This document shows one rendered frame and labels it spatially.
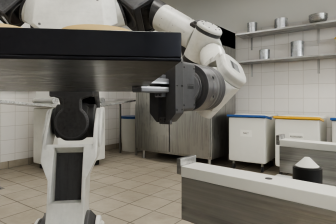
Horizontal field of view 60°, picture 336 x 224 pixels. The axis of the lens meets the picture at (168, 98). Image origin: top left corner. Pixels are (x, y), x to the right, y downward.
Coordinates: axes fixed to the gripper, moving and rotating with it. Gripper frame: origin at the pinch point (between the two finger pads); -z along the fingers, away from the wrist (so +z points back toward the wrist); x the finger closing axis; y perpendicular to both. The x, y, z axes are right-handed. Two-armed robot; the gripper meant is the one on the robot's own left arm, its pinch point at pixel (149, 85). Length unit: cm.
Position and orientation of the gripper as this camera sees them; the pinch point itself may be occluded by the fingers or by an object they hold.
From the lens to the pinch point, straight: 45.7
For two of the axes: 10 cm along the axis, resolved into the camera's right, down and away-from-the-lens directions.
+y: 7.9, -0.1, -6.1
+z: 6.1, 0.0, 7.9
